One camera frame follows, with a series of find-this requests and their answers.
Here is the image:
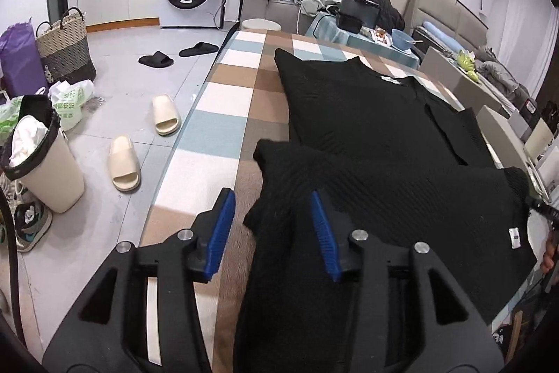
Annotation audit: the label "teal-clothed side table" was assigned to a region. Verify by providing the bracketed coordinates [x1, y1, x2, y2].
[304, 11, 422, 70]

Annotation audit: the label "black jacket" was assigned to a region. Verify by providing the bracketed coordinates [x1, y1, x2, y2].
[322, 0, 407, 30]

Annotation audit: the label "cream trash bin black liner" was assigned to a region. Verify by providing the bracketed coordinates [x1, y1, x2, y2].
[0, 94, 85, 213]

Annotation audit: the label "woven laundry basket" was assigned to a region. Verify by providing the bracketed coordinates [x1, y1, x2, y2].
[35, 7, 97, 85]

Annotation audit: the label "black slipper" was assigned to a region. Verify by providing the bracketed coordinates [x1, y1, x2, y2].
[179, 42, 219, 58]
[138, 51, 174, 69]

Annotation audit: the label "person's right hand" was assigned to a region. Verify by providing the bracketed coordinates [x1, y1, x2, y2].
[540, 239, 558, 274]

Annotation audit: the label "green toy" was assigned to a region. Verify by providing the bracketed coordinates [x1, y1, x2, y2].
[455, 50, 479, 83]

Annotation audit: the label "cream slipper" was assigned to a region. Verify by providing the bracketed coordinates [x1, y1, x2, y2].
[152, 94, 182, 136]
[108, 134, 141, 192]

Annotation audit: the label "blue bowl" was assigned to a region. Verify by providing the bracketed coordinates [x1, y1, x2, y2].
[391, 29, 415, 50]

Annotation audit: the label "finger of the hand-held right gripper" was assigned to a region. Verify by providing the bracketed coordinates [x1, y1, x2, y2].
[526, 198, 559, 226]

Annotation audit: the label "black cable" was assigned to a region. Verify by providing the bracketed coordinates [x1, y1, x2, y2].
[0, 185, 20, 339]

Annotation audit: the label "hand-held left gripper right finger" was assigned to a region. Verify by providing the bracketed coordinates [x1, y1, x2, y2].
[307, 189, 518, 373]

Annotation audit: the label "light blue rolled pillow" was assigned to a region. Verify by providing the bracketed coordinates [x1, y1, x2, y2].
[421, 21, 464, 50]

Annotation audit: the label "white green-print plastic bag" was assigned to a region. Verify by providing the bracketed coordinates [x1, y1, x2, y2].
[0, 95, 27, 142]
[48, 79, 94, 131]

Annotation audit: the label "purple bag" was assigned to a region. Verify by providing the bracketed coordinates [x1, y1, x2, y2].
[0, 19, 49, 96]

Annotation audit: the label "checked tablecloth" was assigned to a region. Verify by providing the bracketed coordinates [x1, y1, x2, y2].
[140, 28, 546, 373]

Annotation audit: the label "black knit sweater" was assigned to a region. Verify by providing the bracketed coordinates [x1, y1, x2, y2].
[233, 139, 539, 373]
[274, 48, 496, 169]

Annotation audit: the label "grey clothes pile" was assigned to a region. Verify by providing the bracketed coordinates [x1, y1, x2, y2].
[476, 45, 531, 109]

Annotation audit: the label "white grey clothes heap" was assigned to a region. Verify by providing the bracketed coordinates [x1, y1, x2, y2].
[301, 0, 341, 16]

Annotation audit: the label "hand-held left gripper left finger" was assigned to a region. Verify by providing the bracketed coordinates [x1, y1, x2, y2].
[41, 187, 237, 373]

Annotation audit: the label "dark sneakers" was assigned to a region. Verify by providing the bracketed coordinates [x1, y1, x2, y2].
[13, 198, 53, 253]

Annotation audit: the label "white round stool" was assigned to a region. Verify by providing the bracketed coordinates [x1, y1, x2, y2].
[241, 18, 281, 32]

